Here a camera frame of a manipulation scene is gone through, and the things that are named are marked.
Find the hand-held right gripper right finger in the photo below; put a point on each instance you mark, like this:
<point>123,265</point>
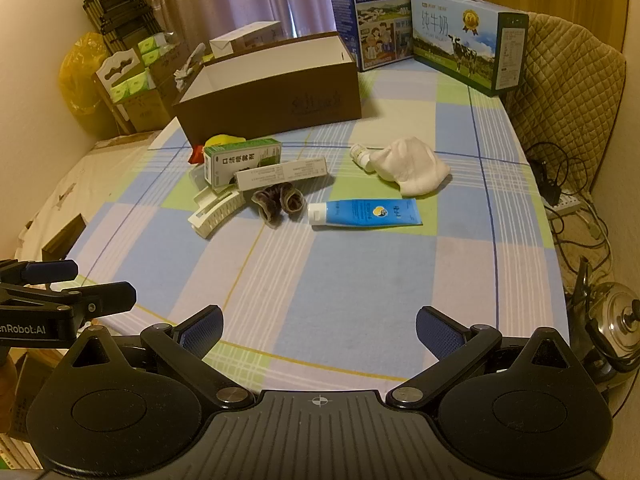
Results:
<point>440,332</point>

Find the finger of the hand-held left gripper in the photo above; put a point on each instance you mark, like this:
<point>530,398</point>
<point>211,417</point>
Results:
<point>50,270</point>
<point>100,297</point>

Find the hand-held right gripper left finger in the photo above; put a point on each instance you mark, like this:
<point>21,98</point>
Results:
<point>202,330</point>

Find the white hair claw clip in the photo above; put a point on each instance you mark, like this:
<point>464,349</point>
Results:
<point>215,212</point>

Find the blue tube with white cap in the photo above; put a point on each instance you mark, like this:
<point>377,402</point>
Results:
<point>360,212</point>

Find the dark brown furry socks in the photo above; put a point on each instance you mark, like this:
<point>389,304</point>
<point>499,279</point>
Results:
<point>277,202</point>

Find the green medicine box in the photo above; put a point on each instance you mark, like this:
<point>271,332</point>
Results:
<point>235,165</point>

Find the red packet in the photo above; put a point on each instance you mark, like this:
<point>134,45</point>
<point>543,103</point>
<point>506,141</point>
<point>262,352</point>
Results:
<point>196,158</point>

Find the long white medicine box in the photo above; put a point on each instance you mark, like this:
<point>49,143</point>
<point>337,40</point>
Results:
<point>280,172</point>

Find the yellow snack packet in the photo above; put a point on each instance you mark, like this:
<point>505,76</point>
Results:
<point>222,140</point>

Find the white pill bottle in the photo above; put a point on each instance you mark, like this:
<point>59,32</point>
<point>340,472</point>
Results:
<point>360,155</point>

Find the brown cardboard box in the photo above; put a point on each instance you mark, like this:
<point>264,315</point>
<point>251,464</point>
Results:
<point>280,95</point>

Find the white printed cloth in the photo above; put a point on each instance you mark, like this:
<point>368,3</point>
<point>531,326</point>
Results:
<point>65,185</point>

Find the steel kettle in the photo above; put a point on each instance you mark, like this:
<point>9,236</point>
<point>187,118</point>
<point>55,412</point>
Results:
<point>615,310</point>

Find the white power strip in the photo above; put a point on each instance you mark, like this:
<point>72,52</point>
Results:
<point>565,203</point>

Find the black power adapter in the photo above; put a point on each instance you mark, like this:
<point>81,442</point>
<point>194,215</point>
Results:
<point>552,187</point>

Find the open carton of green tissues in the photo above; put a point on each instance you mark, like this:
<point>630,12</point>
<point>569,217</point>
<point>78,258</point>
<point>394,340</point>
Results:
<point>135,105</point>

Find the yellow plastic bag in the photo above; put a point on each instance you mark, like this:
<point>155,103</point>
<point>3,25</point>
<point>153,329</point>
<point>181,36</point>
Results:
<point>80,75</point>

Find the grey crumpled plastic bag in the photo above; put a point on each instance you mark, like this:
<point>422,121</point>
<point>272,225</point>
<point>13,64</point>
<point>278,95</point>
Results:
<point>187,67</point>

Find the beige quilted chair cover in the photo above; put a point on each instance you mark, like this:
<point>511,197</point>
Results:
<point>565,100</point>

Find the black folding trolley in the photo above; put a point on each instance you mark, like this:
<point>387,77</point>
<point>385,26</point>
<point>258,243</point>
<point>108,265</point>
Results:
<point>120,15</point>

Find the green and white milk carton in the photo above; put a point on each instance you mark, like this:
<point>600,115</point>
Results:
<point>450,45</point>

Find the white appliance box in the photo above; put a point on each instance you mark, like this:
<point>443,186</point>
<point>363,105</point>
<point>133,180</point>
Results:
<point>240,37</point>

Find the blue milk carton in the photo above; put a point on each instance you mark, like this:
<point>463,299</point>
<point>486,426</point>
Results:
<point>380,20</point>

